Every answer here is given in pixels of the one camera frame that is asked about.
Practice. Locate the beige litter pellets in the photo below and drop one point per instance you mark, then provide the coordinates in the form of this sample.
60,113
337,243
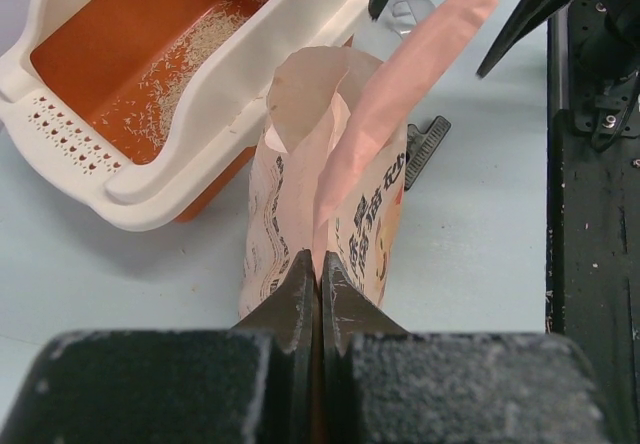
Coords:
137,118

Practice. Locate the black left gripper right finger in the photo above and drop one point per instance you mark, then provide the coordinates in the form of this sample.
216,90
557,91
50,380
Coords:
384,384

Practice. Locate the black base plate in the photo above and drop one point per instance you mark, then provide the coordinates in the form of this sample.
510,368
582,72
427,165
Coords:
592,196

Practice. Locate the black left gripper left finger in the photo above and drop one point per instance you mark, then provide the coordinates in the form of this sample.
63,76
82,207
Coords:
251,383

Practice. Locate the pink cat litter bag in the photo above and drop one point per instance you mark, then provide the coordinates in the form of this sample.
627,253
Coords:
328,173

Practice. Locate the white and orange litter box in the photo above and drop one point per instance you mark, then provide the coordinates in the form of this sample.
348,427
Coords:
74,54

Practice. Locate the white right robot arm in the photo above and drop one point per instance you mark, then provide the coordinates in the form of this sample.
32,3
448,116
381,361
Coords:
607,24

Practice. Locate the black bag clip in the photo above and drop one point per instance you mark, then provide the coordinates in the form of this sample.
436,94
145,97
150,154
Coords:
421,146

